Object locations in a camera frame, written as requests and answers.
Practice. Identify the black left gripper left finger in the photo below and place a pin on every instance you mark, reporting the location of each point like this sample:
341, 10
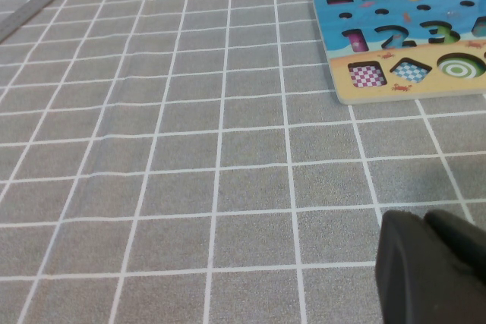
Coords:
414, 278

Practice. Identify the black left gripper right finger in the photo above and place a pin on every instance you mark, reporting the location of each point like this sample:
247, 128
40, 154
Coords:
463, 244

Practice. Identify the wooden number puzzle board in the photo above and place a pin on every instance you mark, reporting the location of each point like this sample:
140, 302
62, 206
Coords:
341, 51

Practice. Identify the grey checked tablecloth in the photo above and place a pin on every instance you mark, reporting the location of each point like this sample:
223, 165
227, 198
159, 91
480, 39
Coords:
190, 157

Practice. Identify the grey metal strip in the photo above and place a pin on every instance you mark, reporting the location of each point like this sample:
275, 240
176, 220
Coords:
38, 5

